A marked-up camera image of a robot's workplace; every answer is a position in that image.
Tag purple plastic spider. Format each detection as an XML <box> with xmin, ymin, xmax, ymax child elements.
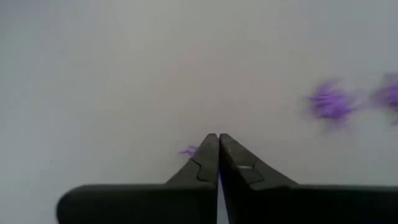
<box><xmin>371</xmin><ymin>73</ymin><xmax>398</xmax><ymax>125</ymax></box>
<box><xmin>306</xmin><ymin>77</ymin><xmax>358</xmax><ymax>125</ymax></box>
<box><xmin>178</xmin><ymin>144</ymin><xmax>222</xmax><ymax>187</ymax></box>

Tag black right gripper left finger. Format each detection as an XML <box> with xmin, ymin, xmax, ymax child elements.
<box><xmin>165</xmin><ymin>133</ymin><xmax>220</xmax><ymax>224</ymax></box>

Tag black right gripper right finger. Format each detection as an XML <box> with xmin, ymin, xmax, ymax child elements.
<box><xmin>219</xmin><ymin>133</ymin><xmax>299</xmax><ymax>224</ymax></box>

